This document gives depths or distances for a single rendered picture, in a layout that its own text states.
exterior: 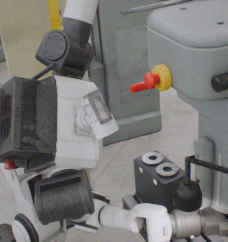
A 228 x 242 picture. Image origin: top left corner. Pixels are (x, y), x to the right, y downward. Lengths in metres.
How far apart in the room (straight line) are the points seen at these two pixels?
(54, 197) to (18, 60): 1.63
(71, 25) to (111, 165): 2.62
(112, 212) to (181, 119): 3.09
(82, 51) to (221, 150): 0.49
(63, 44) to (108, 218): 0.57
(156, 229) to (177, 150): 2.66
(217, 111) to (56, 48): 0.48
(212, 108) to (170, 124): 3.31
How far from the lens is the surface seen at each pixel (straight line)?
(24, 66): 2.74
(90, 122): 1.18
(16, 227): 1.73
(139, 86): 1.10
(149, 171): 1.78
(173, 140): 4.10
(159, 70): 0.99
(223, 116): 1.03
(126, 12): 1.04
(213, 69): 0.92
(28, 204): 1.64
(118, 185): 3.57
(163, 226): 1.33
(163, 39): 0.99
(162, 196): 1.75
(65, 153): 1.19
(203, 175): 1.20
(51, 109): 1.19
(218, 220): 1.35
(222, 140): 1.13
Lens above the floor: 2.17
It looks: 29 degrees down
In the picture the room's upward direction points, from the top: 5 degrees counter-clockwise
